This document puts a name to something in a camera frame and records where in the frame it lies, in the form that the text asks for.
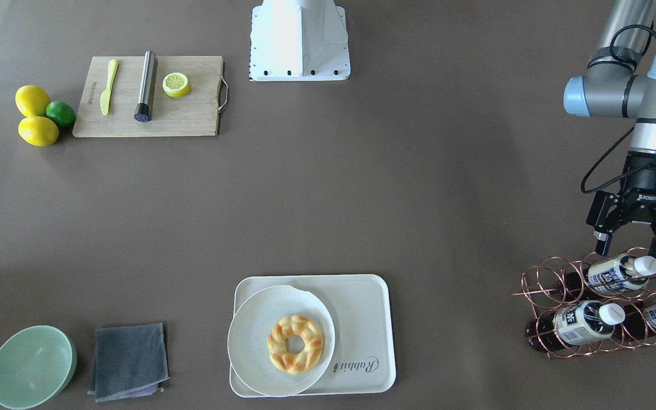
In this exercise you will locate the green ceramic bowl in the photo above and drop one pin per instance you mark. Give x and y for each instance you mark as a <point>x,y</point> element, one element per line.
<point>35,365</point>

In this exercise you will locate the grey folded cloth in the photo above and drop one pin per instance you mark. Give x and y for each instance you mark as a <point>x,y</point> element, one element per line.
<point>129,361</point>

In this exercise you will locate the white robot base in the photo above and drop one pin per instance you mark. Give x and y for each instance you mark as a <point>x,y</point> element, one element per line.
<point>299,41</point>

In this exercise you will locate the white round plate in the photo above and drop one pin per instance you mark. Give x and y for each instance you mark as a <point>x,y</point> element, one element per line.
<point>253,322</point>

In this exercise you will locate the lower whole lemon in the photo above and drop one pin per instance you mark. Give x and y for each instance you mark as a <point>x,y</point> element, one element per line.
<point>38,131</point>

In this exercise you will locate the green lime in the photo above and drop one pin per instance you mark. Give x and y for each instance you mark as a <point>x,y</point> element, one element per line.
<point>62,114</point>

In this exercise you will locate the copper wire bottle rack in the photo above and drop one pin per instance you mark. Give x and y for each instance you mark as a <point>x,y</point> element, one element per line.
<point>539,285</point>

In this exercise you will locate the steel cylindrical muddler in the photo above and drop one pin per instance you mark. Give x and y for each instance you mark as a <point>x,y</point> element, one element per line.
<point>143,111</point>

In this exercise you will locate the whole lemon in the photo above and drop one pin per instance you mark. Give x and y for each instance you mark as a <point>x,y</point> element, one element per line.
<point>38,131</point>
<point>32,100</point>

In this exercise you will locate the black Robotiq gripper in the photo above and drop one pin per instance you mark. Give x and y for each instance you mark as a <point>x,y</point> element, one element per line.
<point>652,183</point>

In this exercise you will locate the braided ring bread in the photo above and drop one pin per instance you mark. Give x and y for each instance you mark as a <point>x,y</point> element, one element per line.
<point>295,344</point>

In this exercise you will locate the wooden cutting board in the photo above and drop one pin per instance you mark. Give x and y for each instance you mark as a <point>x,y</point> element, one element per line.
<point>194,115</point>

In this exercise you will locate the oolong tea bottle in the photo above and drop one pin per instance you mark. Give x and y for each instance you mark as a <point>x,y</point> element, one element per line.
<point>623,273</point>

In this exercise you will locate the upper whole lemon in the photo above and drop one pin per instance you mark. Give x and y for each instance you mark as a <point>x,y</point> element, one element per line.
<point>32,100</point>

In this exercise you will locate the yellow plastic knife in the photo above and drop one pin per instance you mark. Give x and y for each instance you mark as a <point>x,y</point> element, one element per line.
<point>105,98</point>

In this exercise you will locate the half lemon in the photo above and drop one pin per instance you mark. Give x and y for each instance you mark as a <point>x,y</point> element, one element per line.
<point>176,85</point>

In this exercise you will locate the tea bottle in rack middle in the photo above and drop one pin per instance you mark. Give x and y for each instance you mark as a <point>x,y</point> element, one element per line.
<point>574,326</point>

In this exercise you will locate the white serving tray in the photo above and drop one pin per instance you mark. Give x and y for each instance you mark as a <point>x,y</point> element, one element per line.
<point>359,303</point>

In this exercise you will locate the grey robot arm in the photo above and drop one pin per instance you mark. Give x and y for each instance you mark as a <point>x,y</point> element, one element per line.
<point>621,82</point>

